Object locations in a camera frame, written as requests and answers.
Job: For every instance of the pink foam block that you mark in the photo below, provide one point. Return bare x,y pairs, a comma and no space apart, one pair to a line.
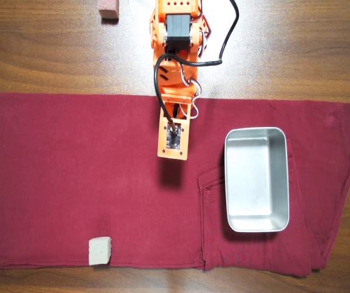
109,10

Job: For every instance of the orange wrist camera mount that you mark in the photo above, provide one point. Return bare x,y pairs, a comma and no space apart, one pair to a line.
171,154

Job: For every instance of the rectangular metal tray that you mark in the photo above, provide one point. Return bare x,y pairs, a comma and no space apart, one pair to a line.
255,180

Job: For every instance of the dark red cloth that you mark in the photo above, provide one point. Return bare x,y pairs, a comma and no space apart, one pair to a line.
71,171

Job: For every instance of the white foam cube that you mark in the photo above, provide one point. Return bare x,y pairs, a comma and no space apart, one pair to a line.
100,251

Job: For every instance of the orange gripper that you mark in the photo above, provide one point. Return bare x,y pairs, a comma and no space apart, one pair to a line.
183,111

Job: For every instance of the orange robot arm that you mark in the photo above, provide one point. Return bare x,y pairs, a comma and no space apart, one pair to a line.
172,83

